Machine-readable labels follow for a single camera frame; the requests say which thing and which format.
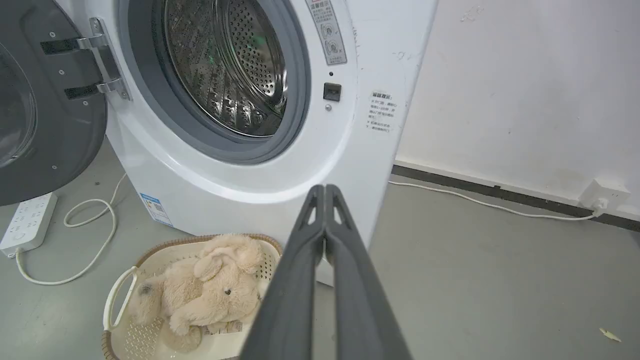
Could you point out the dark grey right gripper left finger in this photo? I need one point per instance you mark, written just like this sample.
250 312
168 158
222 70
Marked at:
290 300

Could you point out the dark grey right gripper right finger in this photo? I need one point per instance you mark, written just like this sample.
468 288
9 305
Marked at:
360 300

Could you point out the white front-load washing machine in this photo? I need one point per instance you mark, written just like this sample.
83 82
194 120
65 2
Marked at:
250 100

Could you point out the dark grey washing machine door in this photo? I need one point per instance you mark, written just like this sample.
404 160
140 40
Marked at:
45 100

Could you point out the beige plush bunny toy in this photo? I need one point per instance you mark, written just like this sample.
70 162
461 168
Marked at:
205 290

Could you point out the cream plastic laundry basket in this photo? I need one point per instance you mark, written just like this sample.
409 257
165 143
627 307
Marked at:
150 340

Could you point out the small yellowish floor scrap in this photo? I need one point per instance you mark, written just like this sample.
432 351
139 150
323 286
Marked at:
610 334

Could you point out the white power strip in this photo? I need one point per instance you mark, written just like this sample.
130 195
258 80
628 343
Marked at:
27 222

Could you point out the white wall socket box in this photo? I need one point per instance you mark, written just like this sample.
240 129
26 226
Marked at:
602 195

